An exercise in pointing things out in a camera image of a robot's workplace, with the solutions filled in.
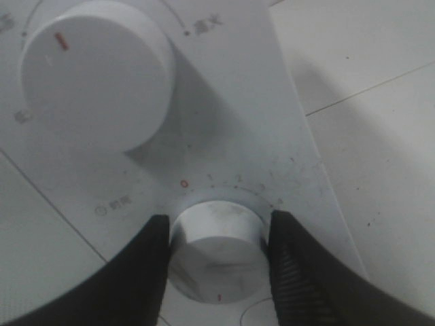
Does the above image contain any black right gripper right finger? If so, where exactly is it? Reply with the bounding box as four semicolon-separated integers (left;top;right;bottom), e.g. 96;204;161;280
268;210;434;325

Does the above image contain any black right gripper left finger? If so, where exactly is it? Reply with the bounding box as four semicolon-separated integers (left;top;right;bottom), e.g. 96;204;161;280
9;215;170;325

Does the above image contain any upper white power knob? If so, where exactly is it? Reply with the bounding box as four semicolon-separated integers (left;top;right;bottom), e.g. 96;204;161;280
19;1;176;152

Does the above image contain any white timer knob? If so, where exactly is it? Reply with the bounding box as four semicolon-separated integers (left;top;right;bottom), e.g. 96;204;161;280
169;187;271;305

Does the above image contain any white microwave oven body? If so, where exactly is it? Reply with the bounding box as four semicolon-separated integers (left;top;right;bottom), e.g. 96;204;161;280
0;0;366;326

